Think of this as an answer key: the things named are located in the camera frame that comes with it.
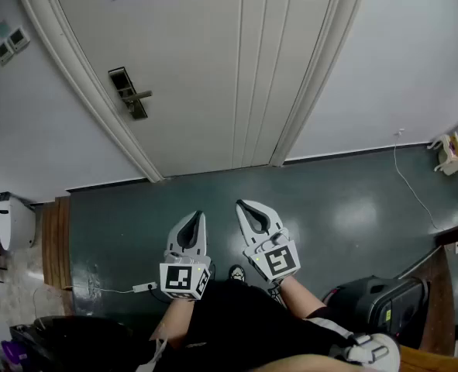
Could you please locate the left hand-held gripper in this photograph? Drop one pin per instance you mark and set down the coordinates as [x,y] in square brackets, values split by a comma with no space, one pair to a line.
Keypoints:
[180,279]

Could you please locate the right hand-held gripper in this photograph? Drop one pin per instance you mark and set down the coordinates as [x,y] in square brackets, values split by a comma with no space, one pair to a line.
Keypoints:
[277,262]

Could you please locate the person's left forearm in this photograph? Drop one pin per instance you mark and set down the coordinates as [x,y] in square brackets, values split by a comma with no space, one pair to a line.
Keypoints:
[174,320]

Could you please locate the person's right forearm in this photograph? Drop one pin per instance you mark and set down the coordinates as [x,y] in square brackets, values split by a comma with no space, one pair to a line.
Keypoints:
[298,300]

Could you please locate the black white shoe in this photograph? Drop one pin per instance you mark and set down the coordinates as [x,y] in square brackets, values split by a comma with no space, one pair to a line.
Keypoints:
[276,295]
[237,273]

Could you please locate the white power strip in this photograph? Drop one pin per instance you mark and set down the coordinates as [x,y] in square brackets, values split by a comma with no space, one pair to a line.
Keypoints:
[144,287]

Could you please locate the person's black shirt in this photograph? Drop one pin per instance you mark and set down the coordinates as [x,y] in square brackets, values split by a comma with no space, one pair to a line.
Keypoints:
[244,324]

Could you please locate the person's face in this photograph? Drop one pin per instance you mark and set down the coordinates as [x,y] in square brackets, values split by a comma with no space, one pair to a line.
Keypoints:
[310,364]

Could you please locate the black bag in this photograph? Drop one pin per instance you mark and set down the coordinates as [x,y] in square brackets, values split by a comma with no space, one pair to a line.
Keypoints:
[77,343]

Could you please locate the white rounded appliance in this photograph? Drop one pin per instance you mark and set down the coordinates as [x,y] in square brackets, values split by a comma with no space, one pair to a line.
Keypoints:
[17,223]

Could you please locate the white ornate chair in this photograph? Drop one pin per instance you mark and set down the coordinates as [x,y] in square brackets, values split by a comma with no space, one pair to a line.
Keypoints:
[447,157]

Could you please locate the white wall control panel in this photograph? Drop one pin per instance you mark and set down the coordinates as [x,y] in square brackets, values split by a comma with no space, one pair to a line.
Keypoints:
[18,39]
[4,52]

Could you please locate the pale green wall sticker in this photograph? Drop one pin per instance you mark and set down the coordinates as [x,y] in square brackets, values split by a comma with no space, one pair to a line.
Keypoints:
[2,28]

